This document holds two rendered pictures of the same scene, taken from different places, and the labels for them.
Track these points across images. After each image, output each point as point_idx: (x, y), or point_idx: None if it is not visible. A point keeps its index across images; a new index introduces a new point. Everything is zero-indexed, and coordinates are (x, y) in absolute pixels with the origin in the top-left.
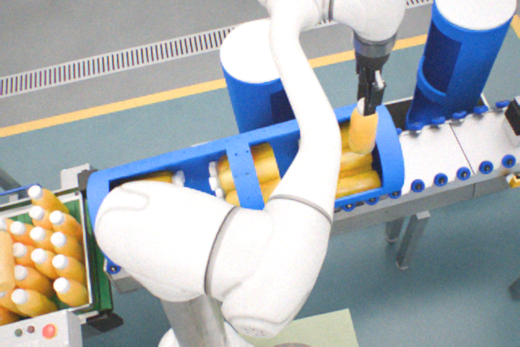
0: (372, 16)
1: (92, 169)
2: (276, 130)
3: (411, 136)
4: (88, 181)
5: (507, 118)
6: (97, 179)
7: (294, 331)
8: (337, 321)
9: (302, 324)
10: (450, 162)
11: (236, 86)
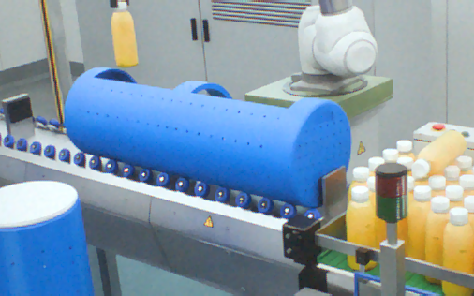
0: None
1: (287, 225)
2: (146, 91)
3: (58, 160)
4: (304, 116)
5: (18, 119)
6: (296, 113)
7: (284, 96)
8: (258, 93)
9: (275, 96)
10: (71, 144)
11: (80, 216)
